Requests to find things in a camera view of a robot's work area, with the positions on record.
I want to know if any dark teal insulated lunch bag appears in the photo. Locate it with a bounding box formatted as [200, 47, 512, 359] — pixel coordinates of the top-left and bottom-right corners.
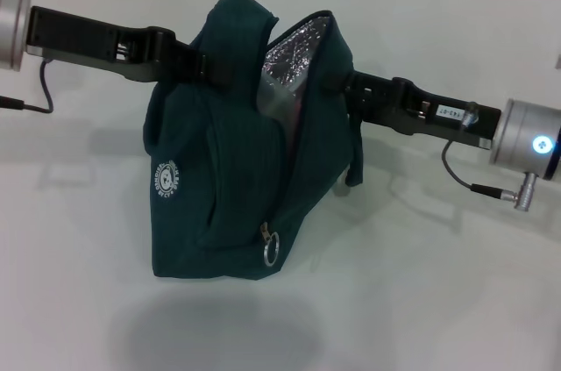
[143, 0, 365, 280]

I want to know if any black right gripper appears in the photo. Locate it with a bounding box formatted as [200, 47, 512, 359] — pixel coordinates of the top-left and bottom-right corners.
[322, 71, 503, 151]

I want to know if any clear container with blue rim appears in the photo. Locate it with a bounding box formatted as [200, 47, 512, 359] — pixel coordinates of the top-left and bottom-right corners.
[258, 75, 302, 121]

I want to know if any left gripper cable with plug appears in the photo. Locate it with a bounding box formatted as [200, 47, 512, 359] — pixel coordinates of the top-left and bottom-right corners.
[0, 59, 54, 114]

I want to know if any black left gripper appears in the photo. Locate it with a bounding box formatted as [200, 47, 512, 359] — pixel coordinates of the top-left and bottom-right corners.
[25, 5, 240, 87]

